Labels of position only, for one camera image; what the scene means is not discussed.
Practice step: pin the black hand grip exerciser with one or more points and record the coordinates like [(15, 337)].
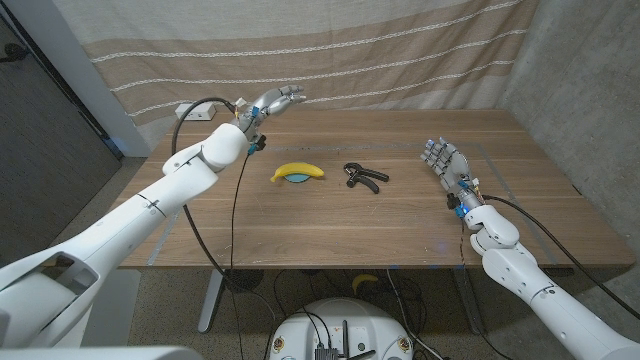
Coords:
[(372, 174)]

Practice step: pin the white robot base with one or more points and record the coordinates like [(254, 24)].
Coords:
[(350, 315)]

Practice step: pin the beige striped curtain backdrop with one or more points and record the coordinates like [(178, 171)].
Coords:
[(350, 55)]

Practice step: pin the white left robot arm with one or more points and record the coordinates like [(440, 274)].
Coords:
[(150, 200)]

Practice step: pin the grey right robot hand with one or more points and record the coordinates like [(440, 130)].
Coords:
[(455, 167)]

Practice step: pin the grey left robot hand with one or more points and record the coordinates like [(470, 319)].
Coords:
[(270, 102)]

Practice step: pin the grey table leg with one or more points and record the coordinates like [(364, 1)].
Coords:
[(470, 305)]

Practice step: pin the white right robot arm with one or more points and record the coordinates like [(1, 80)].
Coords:
[(525, 280)]

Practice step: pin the teal round disc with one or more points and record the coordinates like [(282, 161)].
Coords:
[(298, 179)]

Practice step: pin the black round floor fan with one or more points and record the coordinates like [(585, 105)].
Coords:
[(247, 280)]

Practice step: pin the yellow banana on floor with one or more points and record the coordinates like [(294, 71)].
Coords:
[(362, 279)]

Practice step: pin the yellow toy banana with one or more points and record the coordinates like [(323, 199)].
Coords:
[(300, 169)]

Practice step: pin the white power strip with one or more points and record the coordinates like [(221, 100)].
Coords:
[(200, 113)]

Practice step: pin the white table leg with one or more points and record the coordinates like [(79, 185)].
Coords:
[(210, 305)]

